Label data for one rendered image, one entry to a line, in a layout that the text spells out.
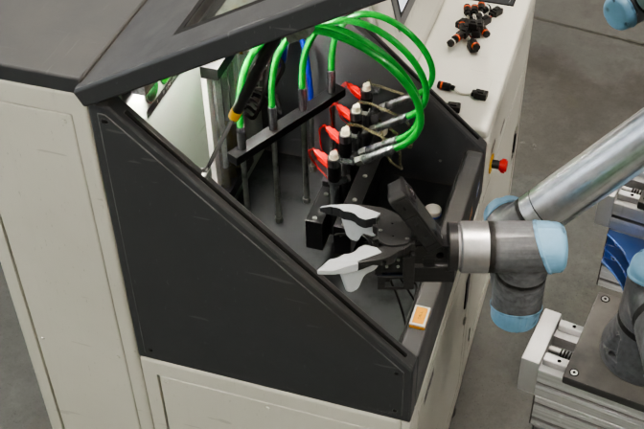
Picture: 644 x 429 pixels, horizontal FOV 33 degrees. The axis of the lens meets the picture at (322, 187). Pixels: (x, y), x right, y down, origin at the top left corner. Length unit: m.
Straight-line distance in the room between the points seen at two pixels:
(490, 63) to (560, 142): 1.38
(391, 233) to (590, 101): 2.79
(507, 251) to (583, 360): 0.48
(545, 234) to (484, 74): 1.17
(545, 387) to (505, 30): 1.10
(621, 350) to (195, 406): 0.92
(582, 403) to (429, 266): 0.59
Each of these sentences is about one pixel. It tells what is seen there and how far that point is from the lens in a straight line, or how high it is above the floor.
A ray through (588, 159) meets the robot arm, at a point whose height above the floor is 1.50.
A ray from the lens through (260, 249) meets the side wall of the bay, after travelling 1.91.
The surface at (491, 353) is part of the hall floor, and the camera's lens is 3.31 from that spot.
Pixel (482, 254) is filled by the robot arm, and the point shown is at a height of 1.45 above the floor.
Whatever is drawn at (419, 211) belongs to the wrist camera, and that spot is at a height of 1.51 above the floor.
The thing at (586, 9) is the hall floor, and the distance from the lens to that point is 4.81.
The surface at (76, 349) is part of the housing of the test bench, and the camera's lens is 2.38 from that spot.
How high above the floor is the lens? 2.54
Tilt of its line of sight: 42 degrees down
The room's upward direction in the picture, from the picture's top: 1 degrees counter-clockwise
